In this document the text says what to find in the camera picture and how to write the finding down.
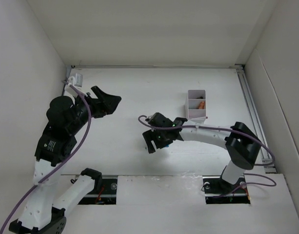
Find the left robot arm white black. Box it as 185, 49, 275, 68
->
8, 85, 121, 234

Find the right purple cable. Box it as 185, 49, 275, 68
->
138, 115, 277, 198

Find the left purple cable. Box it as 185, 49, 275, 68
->
0, 79, 93, 234

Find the white three-compartment organizer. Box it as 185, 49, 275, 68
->
185, 89, 207, 124

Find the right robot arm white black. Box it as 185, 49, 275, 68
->
142, 112, 261, 195

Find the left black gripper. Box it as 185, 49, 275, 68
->
68, 86, 121, 135

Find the orange pastel highlighter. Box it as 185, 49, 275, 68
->
198, 101, 205, 110

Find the right aluminium rail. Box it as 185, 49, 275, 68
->
235, 64, 277, 174

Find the purple cable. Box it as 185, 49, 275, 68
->
138, 115, 277, 198
0, 79, 93, 234

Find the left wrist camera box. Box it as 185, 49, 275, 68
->
64, 73, 87, 97

